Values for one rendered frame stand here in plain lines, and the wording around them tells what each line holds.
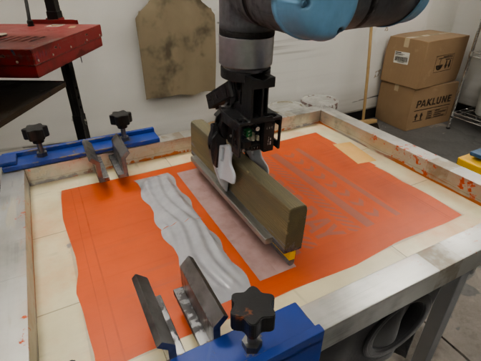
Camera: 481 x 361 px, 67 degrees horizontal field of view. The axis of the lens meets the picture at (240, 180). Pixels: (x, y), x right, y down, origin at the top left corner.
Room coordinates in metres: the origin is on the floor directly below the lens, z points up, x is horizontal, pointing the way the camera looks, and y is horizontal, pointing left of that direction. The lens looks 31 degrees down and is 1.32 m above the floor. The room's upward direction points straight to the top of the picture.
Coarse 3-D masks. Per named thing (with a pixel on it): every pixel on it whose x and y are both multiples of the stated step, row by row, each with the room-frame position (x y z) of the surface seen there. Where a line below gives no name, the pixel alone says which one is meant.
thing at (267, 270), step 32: (384, 192) 0.58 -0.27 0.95; (416, 192) 0.58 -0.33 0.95; (224, 224) 0.48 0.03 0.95; (384, 224) 0.48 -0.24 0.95; (416, 224) 0.48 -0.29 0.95; (96, 256) 0.40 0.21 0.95; (128, 256) 0.40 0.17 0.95; (160, 256) 0.40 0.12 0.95; (256, 256) 0.40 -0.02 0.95; (320, 256) 0.40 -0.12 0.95; (352, 256) 0.40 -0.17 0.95; (96, 288) 0.34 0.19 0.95; (128, 288) 0.34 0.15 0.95; (160, 288) 0.34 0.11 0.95; (288, 288) 0.34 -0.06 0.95; (96, 320) 0.29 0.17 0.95; (128, 320) 0.29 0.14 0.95; (96, 352) 0.25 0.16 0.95; (128, 352) 0.25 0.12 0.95
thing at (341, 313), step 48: (384, 144) 0.73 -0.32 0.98; (0, 192) 0.52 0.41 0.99; (480, 192) 0.54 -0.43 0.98; (0, 240) 0.39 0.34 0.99; (480, 240) 0.39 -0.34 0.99; (0, 288) 0.31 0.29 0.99; (384, 288) 0.31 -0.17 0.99; (432, 288) 0.33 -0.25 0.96; (0, 336) 0.24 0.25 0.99; (336, 336) 0.26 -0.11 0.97
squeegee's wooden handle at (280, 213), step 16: (192, 128) 0.68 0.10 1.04; (208, 128) 0.65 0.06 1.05; (192, 144) 0.69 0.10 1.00; (208, 160) 0.61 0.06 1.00; (240, 160) 0.52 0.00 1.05; (240, 176) 0.50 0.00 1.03; (256, 176) 0.47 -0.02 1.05; (240, 192) 0.49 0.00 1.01; (256, 192) 0.45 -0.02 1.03; (272, 192) 0.42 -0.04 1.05; (288, 192) 0.42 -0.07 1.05; (256, 208) 0.45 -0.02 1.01; (272, 208) 0.41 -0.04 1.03; (288, 208) 0.38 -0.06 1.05; (304, 208) 0.39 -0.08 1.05; (272, 224) 0.41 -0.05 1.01; (288, 224) 0.38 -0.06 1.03; (304, 224) 0.39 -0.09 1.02; (288, 240) 0.38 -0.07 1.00
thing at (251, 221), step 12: (192, 156) 0.66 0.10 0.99; (204, 168) 0.61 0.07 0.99; (216, 180) 0.56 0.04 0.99; (228, 192) 0.52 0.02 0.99; (240, 204) 0.49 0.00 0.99; (240, 216) 0.46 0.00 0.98; (252, 216) 0.45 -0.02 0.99; (252, 228) 0.43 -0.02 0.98; (264, 228) 0.42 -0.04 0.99; (264, 240) 0.40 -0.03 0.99
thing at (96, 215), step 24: (288, 144) 0.80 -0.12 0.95; (312, 144) 0.80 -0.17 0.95; (168, 168) 0.67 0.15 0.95; (192, 168) 0.67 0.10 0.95; (336, 168) 0.67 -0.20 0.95; (360, 168) 0.67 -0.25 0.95; (72, 192) 0.58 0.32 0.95; (96, 192) 0.58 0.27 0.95; (120, 192) 0.58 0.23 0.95; (192, 192) 0.58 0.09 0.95; (216, 192) 0.58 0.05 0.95; (72, 216) 0.50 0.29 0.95; (96, 216) 0.50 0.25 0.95; (120, 216) 0.50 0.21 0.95; (144, 216) 0.50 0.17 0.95; (72, 240) 0.44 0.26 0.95; (96, 240) 0.44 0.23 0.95; (120, 240) 0.44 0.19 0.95
